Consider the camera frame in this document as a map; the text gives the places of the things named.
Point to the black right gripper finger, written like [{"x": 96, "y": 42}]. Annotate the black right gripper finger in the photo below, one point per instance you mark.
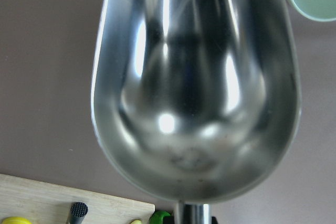
[{"x": 213, "y": 220}]

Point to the steel ice scoop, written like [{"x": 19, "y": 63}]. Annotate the steel ice scoop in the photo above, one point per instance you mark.
[{"x": 195, "y": 101}]

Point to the green lime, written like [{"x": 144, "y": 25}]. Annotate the green lime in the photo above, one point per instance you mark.
[{"x": 158, "y": 217}]

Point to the yellow plastic knife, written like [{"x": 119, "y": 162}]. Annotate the yellow plastic knife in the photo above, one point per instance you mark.
[{"x": 137, "y": 221}]

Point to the steel muddler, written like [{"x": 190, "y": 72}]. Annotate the steel muddler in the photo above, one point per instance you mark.
[{"x": 77, "y": 213}]

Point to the wooden cutting board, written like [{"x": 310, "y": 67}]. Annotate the wooden cutting board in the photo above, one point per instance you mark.
[{"x": 41, "y": 202}]

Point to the half lemon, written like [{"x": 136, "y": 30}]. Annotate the half lemon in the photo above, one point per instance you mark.
[{"x": 15, "y": 220}]

